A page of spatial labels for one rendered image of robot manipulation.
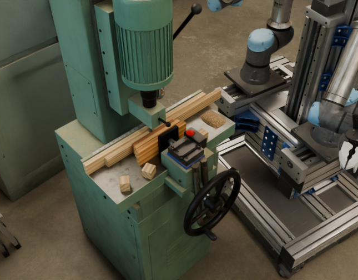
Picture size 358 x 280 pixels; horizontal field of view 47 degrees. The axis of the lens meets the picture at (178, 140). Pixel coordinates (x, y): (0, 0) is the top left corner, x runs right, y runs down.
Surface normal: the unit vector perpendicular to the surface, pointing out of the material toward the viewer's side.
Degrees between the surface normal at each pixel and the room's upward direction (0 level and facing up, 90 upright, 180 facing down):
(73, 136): 0
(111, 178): 0
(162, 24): 90
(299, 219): 0
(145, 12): 90
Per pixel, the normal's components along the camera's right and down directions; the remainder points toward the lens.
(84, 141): 0.00, -0.71
